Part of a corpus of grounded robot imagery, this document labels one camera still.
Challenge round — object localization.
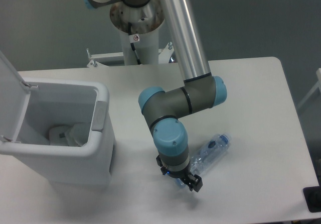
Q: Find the white pedestal base frame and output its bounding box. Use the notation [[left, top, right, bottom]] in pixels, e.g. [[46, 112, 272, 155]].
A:
[[86, 42, 178, 67]]

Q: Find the white paper trash in bin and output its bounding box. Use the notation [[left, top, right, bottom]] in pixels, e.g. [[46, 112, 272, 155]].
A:
[[49, 125, 71, 146]]

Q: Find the white trash can lid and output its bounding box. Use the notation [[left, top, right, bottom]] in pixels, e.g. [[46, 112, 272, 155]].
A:
[[1, 53, 38, 142]]

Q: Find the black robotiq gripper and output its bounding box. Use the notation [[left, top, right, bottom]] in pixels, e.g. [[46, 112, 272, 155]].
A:
[[156, 155, 203, 192]]

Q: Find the white plastic trash can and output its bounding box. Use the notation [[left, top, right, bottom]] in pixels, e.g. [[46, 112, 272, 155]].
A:
[[1, 77, 116, 186]]

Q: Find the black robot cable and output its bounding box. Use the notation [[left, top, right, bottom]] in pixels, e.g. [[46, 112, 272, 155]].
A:
[[127, 22, 142, 65]]

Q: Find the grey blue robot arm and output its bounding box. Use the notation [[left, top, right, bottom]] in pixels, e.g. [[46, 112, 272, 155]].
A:
[[84, 0, 227, 191]]

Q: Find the black device at table edge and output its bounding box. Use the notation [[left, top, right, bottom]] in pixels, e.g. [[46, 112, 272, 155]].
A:
[[303, 186, 320, 213]]

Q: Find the clear plastic water bottle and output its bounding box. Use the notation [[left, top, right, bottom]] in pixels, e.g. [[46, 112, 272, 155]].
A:
[[190, 134, 231, 177]]

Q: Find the white plastic bag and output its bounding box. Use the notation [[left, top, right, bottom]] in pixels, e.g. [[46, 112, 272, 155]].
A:
[[64, 123, 90, 147]]

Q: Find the white furniture frame right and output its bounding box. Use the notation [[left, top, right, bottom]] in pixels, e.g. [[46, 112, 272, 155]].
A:
[[296, 68, 320, 112]]

